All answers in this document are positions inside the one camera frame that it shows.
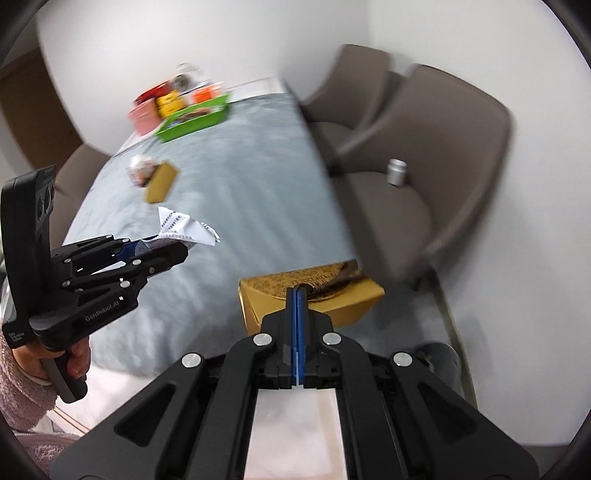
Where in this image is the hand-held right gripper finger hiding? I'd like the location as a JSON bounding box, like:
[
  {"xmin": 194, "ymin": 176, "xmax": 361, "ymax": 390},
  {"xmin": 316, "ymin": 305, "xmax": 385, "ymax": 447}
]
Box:
[
  {"xmin": 297, "ymin": 285, "xmax": 541, "ymax": 480},
  {"xmin": 51, "ymin": 286, "xmax": 299, "ymax": 480}
]

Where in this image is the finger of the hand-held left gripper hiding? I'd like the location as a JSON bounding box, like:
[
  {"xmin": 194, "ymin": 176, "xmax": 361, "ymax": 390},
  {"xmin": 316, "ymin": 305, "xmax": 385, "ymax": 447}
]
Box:
[
  {"xmin": 60, "ymin": 243, "xmax": 190, "ymax": 295},
  {"xmin": 51, "ymin": 234, "xmax": 156, "ymax": 274}
]

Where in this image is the white wrapper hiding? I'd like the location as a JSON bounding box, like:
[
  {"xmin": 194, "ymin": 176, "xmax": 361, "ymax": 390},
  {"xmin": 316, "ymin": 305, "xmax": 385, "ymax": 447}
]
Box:
[{"xmin": 139, "ymin": 206, "xmax": 221, "ymax": 253}]

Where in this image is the gold cardboard box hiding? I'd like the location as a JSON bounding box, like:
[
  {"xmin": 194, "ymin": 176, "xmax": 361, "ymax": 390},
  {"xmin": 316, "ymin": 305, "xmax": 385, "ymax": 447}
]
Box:
[
  {"xmin": 238, "ymin": 260, "xmax": 386, "ymax": 336},
  {"xmin": 144, "ymin": 161, "xmax": 180, "ymax": 205}
]

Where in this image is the grey round bin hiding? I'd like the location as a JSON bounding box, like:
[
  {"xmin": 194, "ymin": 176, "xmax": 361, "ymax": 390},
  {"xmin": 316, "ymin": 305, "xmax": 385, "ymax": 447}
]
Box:
[{"xmin": 416, "ymin": 340, "xmax": 464, "ymax": 399}]

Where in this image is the person's left forearm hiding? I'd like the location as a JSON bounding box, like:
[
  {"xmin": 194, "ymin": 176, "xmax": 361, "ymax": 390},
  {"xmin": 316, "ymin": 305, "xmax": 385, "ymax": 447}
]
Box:
[{"xmin": 0, "ymin": 332, "xmax": 59, "ymax": 433}]

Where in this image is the person's left hand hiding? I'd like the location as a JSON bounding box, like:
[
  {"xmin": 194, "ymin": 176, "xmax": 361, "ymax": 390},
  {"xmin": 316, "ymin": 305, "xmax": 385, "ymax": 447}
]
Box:
[{"xmin": 12, "ymin": 338, "xmax": 92, "ymax": 387}]

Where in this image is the grey tablecloth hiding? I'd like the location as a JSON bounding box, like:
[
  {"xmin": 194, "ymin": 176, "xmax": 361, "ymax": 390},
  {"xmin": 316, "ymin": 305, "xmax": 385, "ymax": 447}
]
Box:
[{"xmin": 60, "ymin": 90, "xmax": 384, "ymax": 374}]

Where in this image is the green tray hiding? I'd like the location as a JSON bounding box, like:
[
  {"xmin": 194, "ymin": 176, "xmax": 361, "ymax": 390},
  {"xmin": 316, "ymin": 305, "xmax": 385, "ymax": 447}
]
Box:
[{"xmin": 154, "ymin": 93, "xmax": 232, "ymax": 143}]

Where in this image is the pink box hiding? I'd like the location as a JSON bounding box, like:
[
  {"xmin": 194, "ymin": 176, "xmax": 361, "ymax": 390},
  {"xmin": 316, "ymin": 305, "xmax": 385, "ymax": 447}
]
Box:
[{"xmin": 128, "ymin": 100, "xmax": 160, "ymax": 136}]

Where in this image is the wooden door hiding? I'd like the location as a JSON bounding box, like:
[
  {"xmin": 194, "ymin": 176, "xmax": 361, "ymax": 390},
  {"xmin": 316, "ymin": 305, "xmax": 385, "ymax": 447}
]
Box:
[{"xmin": 0, "ymin": 46, "xmax": 82, "ymax": 174}]

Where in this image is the yellow packet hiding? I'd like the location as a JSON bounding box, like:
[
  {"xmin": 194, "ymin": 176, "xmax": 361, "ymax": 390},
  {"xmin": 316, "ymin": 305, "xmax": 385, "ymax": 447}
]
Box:
[{"xmin": 154, "ymin": 92, "xmax": 184, "ymax": 119}]

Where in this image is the red box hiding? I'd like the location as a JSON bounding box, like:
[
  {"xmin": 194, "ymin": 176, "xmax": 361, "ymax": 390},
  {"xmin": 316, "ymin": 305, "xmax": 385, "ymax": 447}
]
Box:
[{"xmin": 134, "ymin": 80, "xmax": 172, "ymax": 103}]

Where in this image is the orange packet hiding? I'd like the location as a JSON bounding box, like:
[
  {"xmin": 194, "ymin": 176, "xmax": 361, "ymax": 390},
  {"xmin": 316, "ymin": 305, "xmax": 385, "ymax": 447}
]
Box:
[{"xmin": 191, "ymin": 83, "xmax": 225, "ymax": 105}]

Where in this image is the glass jar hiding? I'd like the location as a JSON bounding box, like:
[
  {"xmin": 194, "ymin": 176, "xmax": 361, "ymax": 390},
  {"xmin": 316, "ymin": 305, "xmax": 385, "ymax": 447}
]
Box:
[{"xmin": 172, "ymin": 63, "xmax": 206, "ymax": 93}]

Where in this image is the silver can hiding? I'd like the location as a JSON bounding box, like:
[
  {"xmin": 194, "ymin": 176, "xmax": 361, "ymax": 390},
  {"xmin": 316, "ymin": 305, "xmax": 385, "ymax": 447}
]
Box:
[{"xmin": 387, "ymin": 158, "xmax": 408, "ymax": 188}]

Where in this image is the person's pink fuzzy clothing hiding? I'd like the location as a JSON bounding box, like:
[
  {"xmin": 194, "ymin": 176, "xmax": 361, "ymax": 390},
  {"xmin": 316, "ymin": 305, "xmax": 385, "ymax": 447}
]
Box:
[{"xmin": 0, "ymin": 429, "xmax": 80, "ymax": 477}]

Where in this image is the large brown chair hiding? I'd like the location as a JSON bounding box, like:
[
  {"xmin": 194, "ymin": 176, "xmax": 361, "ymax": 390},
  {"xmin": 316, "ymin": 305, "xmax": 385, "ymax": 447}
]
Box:
[{"xmin": 330, "ymin": 65, "xmax": 514, "ymax": 292}]

